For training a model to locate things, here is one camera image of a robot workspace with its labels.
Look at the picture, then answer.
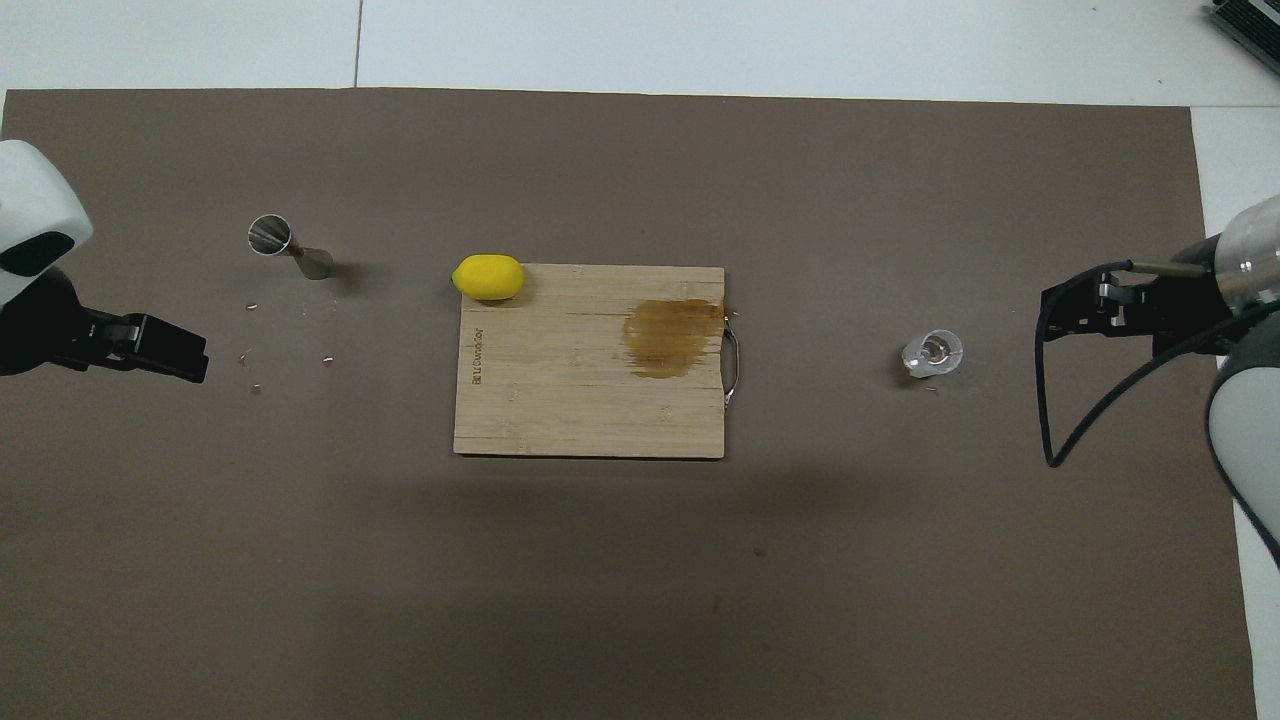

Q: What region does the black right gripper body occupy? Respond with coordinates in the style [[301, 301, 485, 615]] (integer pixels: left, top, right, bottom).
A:
[[1127, 270, 1237, 354]]

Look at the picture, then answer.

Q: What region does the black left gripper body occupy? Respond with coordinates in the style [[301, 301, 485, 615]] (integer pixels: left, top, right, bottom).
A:
[[0, 266, 103, 378]]

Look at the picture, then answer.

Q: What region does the small clear glass cup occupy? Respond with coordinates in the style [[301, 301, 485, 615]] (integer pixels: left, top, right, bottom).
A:
[[901, 329, 964, 381]]

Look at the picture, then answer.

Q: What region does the steel double jigger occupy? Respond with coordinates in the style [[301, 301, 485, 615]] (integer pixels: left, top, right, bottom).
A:
[[248, 214, 336, 281]]

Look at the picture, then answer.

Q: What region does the black ribbed device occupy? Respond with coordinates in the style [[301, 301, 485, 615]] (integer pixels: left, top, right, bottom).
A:
[[1205, 0, 1280, 76]]

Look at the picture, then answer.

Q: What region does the yellow lemon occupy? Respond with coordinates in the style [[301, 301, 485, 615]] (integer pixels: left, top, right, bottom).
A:
[[451, 254, 526, 302]]

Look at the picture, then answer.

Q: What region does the wooden cutting board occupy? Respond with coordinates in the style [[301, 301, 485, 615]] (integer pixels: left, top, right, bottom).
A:
[[453, 264, 743, 460]]

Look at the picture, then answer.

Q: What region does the brown paper table mat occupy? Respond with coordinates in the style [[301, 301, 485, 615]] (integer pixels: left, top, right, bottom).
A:
[[0, 88, 1259, 720]]

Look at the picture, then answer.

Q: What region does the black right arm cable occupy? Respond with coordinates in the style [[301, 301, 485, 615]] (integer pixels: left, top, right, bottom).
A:
[[1034, 259, 1280, 469]]

